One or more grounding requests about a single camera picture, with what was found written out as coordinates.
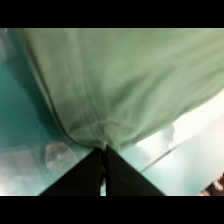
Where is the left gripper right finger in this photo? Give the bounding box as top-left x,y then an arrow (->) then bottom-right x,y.
105,144 -> 166,197

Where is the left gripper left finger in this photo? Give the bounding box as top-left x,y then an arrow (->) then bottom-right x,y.
38,147 -> 105,197

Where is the pale green shirt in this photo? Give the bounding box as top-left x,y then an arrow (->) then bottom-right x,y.
14,27 -> 224,152

